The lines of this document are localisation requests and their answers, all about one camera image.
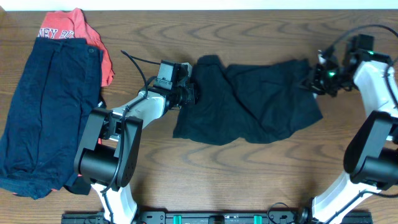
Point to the black shorts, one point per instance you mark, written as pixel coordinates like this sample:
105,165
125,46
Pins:
259,103

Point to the navy blue shorts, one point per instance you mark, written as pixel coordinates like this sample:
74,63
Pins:
24,171

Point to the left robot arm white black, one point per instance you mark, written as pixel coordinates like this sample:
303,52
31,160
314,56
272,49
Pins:
108,150

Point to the red printed t-shirt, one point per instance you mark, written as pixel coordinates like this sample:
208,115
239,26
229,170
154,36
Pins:
74,28

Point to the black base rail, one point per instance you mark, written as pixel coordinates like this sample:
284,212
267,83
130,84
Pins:
210,218

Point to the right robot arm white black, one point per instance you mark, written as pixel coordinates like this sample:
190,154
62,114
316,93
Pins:
369,167

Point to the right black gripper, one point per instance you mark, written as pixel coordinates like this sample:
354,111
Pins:
315,83

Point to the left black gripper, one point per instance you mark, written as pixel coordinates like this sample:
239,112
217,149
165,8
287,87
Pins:
191,94

